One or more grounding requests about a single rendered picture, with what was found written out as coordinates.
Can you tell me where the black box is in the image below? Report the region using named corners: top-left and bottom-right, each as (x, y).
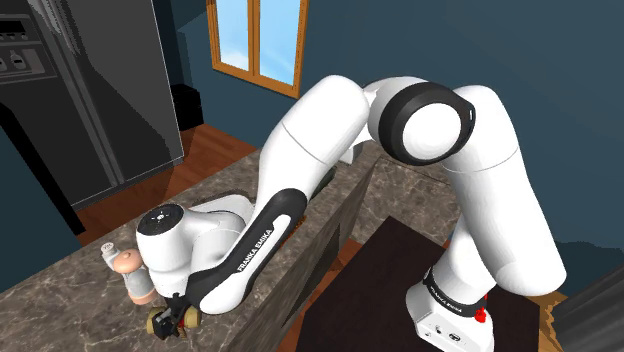
top-left (170, 83), bottom-right (205, 132)

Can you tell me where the wooden framed window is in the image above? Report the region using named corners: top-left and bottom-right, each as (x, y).
top-left (206, 0), bottom-right (310, 100)

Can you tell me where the dark grey refrigerator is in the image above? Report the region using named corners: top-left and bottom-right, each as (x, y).
top-left (0, 0), bottom-right (185, 212)

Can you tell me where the dark robot stand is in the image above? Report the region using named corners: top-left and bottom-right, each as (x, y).
top-left (295, 215), bottom-right (542, 352)

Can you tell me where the tan and red round object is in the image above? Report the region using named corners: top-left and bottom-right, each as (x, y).
top-left (146, 305), bottom-right (202, 340)

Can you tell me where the small white bottle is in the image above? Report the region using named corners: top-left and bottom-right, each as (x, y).
top-left (100, 242), bottom-right (122, 268)

